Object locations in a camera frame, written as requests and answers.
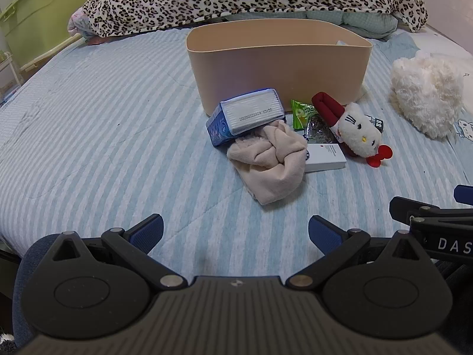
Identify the dark patterned packet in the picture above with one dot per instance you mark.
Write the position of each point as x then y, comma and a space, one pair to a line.
318, 130

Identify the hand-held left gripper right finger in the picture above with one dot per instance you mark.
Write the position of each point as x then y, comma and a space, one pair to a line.
325, 233

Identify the white metal rack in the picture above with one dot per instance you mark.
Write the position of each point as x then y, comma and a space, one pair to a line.
9, 77

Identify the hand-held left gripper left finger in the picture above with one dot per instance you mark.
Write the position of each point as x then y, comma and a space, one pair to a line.
147, 232

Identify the green plastic storage box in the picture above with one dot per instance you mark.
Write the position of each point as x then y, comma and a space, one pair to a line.
40, 18

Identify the blue tissue packet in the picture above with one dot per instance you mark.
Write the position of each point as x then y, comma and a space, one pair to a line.
244, 114

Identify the white packet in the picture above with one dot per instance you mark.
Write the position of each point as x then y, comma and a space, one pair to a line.
342, 43

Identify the blue striped bed sheet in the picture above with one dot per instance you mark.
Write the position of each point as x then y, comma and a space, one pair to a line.
111, 137

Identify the white rectangular carton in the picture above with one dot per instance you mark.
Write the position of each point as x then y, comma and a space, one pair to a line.
327, 157

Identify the white cat plush toy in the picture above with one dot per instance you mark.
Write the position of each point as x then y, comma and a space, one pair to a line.
356, 129

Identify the white fluffy plush toy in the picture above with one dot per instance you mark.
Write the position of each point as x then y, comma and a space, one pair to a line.
425, 92

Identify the green snack packet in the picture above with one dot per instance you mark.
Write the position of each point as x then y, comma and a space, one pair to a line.
301, 112

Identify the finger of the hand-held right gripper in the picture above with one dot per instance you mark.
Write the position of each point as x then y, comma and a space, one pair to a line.
464, 194
406, 207

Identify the beige plastic storage bin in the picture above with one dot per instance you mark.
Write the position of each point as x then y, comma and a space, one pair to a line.
273, 63

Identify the beige crumpled cloth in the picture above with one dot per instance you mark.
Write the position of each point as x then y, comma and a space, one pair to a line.
269, 162

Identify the pink floral cloth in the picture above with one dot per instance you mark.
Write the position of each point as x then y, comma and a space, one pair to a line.
77, 22

